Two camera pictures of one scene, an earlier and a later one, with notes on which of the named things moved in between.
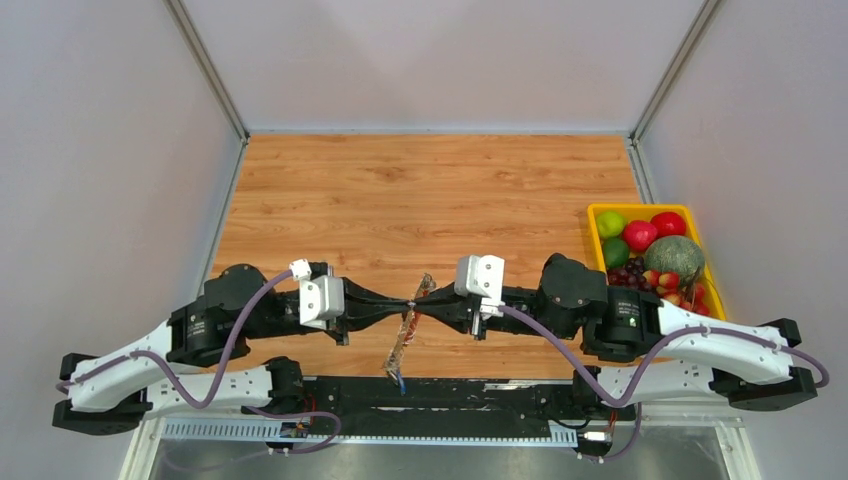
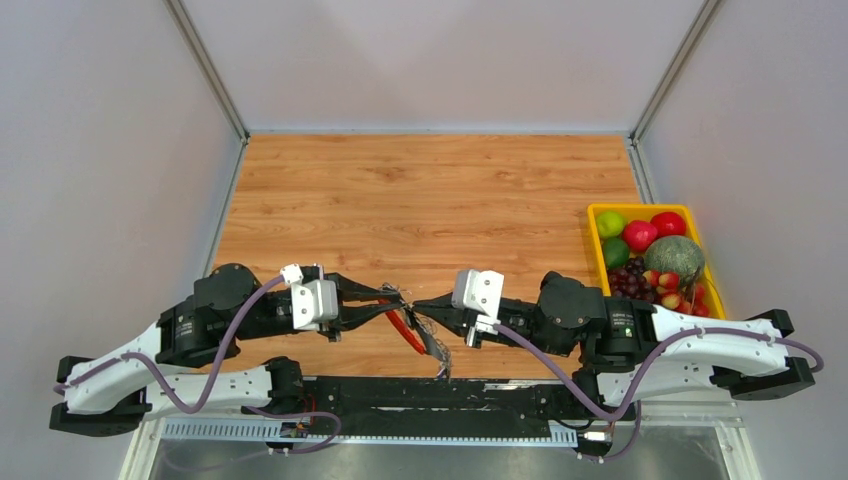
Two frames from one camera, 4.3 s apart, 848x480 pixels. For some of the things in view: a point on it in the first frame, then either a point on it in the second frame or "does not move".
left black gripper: [365, 308] does not move
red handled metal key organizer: [407, 332] to [422, 333]
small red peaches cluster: [669, 288] does not move
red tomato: [668, 224] does not move
